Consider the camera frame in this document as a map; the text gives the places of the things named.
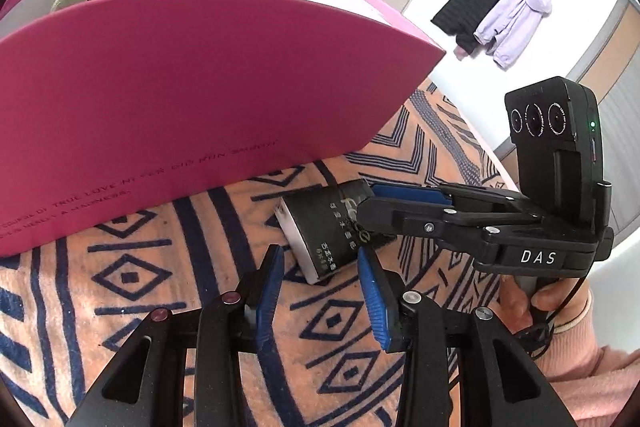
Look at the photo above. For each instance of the grey beige sliding door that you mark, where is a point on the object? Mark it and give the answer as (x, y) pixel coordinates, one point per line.
(620, 107)

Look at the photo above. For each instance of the person's right hand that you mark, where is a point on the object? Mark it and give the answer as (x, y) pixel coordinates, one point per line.
(555, 302)

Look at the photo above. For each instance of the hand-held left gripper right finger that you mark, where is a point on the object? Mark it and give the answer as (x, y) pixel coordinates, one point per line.
(377, 302)

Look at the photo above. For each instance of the black rectangular box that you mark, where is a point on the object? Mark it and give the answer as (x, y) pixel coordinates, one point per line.
(320, 227)

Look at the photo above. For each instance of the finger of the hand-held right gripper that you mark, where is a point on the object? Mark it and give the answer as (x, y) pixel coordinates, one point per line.
(400, 218)
(405, 193)

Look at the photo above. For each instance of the black puffer jacket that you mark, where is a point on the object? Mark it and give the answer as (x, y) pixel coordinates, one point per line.
(465, 12)

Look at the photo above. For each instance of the green plush toy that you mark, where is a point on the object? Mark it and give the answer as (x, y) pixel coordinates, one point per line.
(69, 1)

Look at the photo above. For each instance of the lilac hooded jacket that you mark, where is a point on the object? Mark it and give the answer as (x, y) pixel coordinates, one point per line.
(515, 17)

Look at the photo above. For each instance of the orange navy patterned blanket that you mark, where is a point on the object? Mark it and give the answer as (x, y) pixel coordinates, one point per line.
(125, 307)

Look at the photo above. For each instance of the pink cardboard box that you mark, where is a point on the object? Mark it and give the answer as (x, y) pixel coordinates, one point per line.
(200, 107)

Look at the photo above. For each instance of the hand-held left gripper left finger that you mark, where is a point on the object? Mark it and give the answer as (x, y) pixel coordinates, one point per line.
(270, 302)

